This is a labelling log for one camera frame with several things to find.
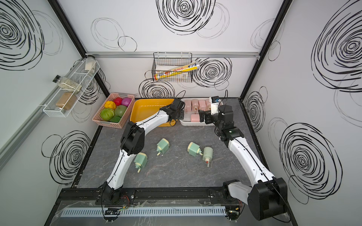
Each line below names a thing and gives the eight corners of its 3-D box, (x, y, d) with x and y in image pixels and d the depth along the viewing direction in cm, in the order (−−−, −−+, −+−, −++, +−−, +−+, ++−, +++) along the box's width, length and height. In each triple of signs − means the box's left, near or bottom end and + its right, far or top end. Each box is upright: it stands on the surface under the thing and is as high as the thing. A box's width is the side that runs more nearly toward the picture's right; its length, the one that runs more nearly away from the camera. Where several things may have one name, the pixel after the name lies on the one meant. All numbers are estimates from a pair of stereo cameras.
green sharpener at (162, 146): (155, 153, 91) (153, 148, 85) (164, 142, 96) (163, 137, 90) (161, 158, 89) (159, 153, 83) (170, 147, 94) (169, 141, 88)
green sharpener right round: (203, 167, 86) (204, 162, 80) (201, 151, 92) (203, 146, 86) (212, 167, 86) (214, 162, 80) (210, 151, 92) (212, 146, 86)
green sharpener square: (187, 156, 90) (187, 151, 84) (187, 147, 94) (187, 141, 88) (201, 156, 90) (202, 151, 84) (200, 147, 94) (201, 141, 88)
